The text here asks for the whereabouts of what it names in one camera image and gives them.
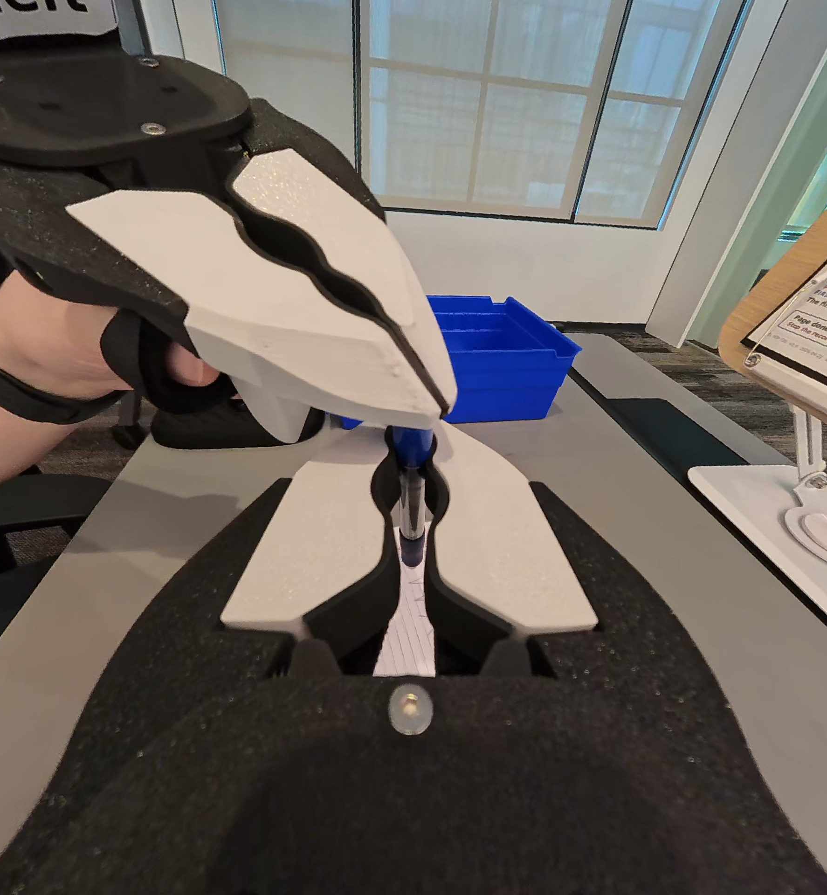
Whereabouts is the blue plastic bin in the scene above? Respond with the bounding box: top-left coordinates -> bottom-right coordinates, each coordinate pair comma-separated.
340,294 -> 582,429

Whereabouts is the white lined legal notepad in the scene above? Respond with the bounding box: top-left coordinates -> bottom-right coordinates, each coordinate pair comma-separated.
373,531 -> 437,678

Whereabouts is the person's left hand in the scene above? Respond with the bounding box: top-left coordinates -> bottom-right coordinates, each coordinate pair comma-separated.
0,269 -> 224,394

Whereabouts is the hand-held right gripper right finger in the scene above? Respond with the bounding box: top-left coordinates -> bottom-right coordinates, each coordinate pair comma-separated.
424,427 -> 600,678

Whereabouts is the black wristband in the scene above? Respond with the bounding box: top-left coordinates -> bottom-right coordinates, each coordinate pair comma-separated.
0,334 -> 129,425

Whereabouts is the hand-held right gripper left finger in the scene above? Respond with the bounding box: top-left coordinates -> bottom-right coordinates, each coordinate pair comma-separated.
219,439 -> 404,675

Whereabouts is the large glass window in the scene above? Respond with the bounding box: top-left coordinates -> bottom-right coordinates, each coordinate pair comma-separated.
214,0 -> 746,230

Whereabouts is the printed instruction sheet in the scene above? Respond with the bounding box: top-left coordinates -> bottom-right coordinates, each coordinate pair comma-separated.
741,227 -> 827,392

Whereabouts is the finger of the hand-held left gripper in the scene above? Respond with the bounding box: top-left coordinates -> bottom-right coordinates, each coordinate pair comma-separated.
66,190 -> 451,431
228,149 -> 458,420

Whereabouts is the blue retractable pen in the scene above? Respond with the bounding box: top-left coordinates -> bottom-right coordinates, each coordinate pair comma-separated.
384,427 -> 437,567

